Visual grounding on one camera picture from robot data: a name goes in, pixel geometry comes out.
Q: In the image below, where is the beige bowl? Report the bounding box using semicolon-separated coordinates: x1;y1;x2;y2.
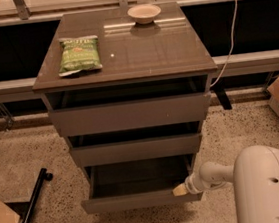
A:
127;4;161;25

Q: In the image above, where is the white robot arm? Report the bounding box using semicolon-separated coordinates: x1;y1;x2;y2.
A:
173;145;279;223

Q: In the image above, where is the grey drawer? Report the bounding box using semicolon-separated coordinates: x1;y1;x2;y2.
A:
69;121;202;167
49;78;210;137
82;154;202;214

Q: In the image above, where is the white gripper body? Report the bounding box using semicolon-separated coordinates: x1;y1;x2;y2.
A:
185;173;205;194

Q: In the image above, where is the black bracket leg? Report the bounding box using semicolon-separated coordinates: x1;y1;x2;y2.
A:
212;80;232;110

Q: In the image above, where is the white cable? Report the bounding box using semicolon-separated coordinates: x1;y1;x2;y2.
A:
199;0;248;88

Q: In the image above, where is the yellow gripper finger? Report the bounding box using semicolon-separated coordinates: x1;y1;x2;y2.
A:
173;183;188;197

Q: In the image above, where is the black wheeled stand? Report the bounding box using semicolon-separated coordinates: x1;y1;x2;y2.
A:
0;166;60;223

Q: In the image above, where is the grey drawer cabinet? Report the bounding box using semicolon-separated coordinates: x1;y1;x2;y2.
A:
23;0;231;200

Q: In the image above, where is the green chip bag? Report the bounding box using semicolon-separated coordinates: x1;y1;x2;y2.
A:
59;35;102;77

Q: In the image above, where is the grey top drawer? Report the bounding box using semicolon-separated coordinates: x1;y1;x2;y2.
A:
49;78;210;137

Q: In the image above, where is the grey middle drawer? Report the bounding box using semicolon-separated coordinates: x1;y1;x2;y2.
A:
69;121;202;167

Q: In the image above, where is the grey bottom drawer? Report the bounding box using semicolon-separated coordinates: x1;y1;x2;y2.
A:
82;154;202;214

